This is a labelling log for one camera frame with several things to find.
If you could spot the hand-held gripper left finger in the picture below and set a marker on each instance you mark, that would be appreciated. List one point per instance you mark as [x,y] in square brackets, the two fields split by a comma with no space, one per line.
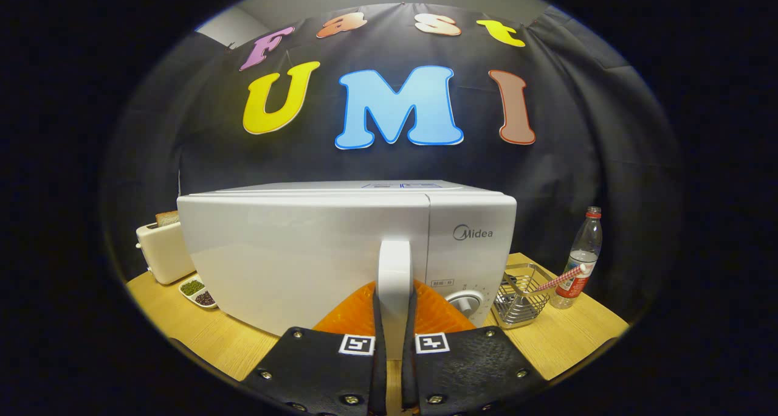
[328,373]

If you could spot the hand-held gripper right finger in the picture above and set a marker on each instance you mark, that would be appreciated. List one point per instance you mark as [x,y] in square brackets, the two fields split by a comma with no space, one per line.
[468,373]

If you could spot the white microwave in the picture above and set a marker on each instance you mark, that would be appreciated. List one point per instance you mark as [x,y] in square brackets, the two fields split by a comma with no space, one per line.
[292,252]

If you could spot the red checkered stick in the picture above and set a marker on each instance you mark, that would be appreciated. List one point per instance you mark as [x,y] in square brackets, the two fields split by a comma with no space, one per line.
[565,276]

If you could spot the white dish with beans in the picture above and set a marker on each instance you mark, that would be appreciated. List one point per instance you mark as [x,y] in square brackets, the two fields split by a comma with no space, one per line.
[197,292]

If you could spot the clear plastic bottle red label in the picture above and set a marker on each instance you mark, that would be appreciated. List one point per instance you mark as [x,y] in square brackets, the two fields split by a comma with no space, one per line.
[580,258]

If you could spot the white toaster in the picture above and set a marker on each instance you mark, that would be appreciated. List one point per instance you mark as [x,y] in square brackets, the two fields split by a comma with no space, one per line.
[164,255]

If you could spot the black backdrop cloth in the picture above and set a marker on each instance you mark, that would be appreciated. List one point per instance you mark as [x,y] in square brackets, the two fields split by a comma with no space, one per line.
[547,173]

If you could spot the toast slice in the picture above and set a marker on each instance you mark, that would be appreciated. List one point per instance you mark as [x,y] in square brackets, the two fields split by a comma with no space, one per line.
[167,218]

